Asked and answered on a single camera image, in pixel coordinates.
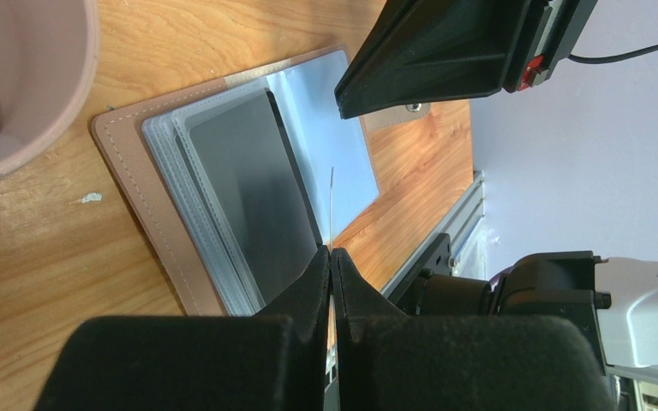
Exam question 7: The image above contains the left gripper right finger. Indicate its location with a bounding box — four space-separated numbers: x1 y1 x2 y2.
330 248 616 410

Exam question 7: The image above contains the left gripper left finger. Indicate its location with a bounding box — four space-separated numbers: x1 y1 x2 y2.
35 247 330 410

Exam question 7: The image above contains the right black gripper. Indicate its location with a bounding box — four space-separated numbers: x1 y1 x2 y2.
334 0 597 119

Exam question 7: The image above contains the pink leather card holder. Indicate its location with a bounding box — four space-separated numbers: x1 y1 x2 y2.
92 46 430 316

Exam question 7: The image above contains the black credit card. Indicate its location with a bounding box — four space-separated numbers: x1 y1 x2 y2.
186 89 320 303

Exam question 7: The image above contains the pink oval tray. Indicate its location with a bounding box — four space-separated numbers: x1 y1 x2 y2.
0 1 99 179

